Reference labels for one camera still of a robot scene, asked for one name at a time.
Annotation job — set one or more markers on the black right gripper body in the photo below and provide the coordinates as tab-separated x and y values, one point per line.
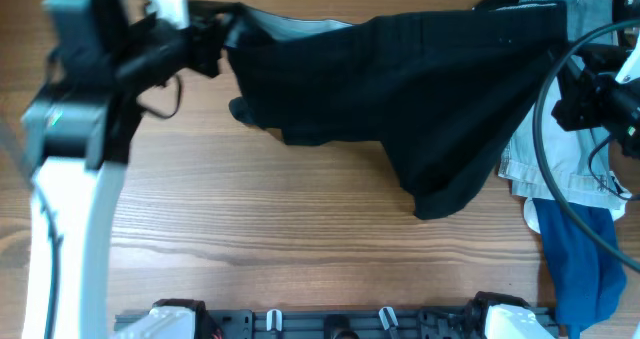
597	102

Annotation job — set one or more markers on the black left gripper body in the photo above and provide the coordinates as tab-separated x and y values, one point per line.
169	50

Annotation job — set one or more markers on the black shorts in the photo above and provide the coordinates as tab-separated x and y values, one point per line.
442	92

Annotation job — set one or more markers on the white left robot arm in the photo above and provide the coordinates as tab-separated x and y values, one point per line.
78	130

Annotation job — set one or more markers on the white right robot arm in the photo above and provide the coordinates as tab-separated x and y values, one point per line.
621	121

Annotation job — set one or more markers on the light blue denim jeans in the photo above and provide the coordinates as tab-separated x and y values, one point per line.
581	182

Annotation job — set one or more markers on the blue garment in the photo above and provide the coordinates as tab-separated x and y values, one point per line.
588	281

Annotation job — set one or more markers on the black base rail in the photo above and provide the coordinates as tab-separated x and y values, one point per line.
426	323

